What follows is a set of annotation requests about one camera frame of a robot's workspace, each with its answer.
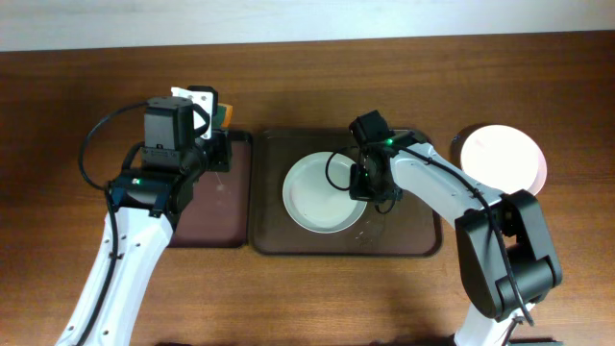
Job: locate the large dark brown tray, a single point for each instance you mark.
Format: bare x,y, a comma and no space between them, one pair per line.
411,229

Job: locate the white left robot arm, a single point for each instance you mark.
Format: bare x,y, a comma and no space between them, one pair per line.
184,137

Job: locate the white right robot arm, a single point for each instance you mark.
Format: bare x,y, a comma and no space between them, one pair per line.
506,254

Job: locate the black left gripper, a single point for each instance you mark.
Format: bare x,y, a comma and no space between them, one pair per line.
222,141

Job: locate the small brown tray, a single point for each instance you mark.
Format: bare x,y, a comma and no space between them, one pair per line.
217,216

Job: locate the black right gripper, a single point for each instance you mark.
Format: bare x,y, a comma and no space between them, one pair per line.
358,192

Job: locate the orange green scrub sponge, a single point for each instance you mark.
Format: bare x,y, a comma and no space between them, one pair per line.
223,117

